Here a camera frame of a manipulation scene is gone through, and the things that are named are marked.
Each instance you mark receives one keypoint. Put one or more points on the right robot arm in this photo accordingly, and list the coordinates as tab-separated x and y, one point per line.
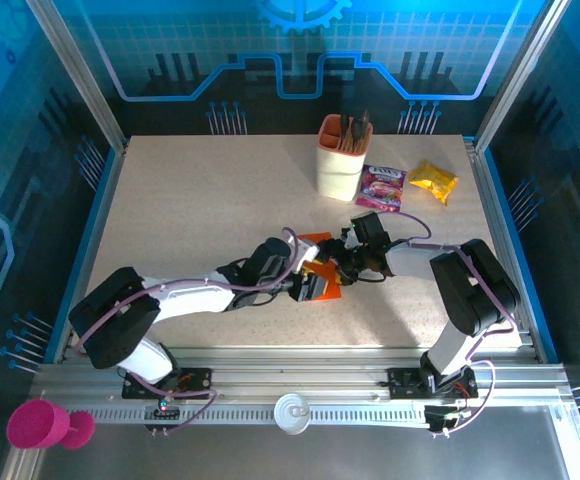
470	290

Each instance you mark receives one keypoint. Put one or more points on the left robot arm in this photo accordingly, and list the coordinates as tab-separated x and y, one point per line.
190	300

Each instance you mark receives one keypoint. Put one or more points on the cream utensil holder orange rim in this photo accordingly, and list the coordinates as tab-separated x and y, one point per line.
340	175

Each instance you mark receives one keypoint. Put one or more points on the purple berries candy bag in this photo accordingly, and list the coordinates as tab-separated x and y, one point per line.
380	187

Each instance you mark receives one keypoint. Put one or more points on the yellow foil snack bag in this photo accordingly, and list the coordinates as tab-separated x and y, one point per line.
432	181

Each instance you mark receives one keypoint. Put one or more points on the white round cap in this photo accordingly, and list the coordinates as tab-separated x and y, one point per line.
293	414

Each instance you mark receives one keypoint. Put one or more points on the small circuit board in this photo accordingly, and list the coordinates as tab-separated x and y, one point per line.
162	407
445	417

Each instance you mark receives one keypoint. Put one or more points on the grey metal shelf plate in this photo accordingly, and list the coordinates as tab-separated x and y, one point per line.
320	455

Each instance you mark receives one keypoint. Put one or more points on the pink plastic goblet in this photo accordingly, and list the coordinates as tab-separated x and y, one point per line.
35	424

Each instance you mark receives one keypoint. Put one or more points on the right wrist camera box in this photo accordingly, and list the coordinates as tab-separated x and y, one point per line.
370	227

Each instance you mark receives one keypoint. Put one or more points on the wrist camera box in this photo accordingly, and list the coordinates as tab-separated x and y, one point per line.
270	255
370	227

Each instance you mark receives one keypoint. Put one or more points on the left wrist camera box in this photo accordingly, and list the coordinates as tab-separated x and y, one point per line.
270	255

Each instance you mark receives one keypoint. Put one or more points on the aluminium front rail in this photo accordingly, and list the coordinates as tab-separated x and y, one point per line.
295	372

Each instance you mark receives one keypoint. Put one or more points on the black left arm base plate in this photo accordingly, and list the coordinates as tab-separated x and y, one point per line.
195	381

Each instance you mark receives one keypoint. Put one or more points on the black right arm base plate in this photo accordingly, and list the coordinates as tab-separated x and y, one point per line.
402	382

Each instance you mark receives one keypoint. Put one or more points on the aluminium side rail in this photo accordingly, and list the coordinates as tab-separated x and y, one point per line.
507	250
89	250

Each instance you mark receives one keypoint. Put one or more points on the aluminium frame post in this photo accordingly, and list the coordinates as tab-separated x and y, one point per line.
72	65
522	65

